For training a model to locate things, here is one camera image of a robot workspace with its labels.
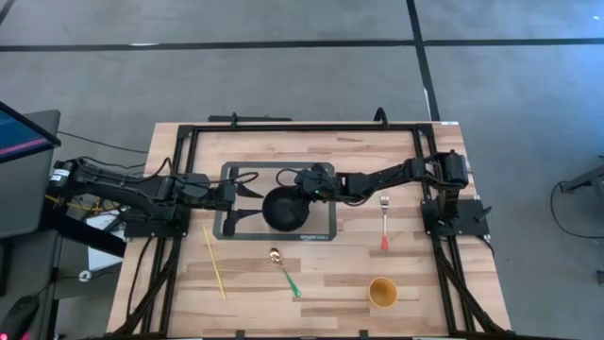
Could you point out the black metal table frame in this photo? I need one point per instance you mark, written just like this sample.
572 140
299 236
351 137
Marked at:
307 127

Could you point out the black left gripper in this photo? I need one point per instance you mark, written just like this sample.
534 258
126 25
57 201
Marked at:
226 196

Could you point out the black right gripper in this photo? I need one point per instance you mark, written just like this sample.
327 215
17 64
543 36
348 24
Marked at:
318 184

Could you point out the computer monitor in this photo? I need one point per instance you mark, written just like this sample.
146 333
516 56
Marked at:
19 134

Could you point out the black bar behind table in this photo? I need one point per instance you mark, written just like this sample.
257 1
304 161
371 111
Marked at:
250 118

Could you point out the grey stand leg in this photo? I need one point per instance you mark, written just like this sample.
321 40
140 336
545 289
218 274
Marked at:
585 179

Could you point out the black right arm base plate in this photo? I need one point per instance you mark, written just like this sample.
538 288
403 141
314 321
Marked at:
472 217

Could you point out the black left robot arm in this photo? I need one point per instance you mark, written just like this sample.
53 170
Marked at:
141 189

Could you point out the yellow chopstick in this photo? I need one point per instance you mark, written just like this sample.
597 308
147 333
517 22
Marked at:
214 264

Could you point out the translucent mat with dark border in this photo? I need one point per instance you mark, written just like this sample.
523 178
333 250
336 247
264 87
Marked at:
325 222

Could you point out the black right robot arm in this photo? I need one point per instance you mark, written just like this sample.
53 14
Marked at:
387 177

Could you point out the yellow cup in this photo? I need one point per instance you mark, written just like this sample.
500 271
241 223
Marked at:
382 293

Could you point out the white tape roll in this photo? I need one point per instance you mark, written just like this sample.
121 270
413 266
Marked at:
85 276

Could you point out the black frame clamp bracket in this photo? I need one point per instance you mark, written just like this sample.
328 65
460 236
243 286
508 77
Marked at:
364 334
240 334

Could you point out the black bowl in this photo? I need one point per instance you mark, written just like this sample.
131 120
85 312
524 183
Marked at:
283 212

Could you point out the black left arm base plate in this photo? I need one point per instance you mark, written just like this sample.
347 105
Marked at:
156 229

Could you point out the white paper sheet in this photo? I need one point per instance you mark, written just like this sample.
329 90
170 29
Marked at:
101 255

